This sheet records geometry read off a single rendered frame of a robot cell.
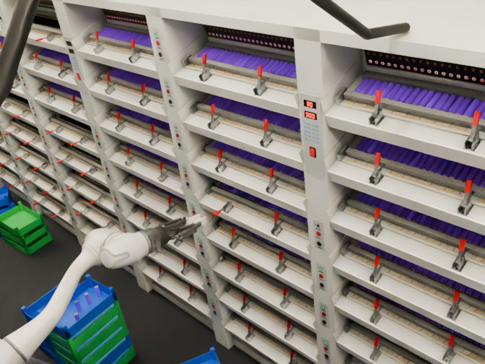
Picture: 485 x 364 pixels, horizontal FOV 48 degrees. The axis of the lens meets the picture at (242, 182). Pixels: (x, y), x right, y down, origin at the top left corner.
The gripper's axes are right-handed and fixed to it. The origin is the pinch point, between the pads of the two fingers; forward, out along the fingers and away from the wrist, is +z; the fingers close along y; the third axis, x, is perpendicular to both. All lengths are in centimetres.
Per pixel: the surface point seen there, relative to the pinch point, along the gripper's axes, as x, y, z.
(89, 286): -60, -71, -11
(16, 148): -36, -226, 25
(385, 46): 77, 74, -2
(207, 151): 21.5, -12.3, 16.8
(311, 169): 34, 48, 7
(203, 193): 1.0, -15.6, 17.5
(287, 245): -2.6, 33.8, 15.2
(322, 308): -25, 49, 19
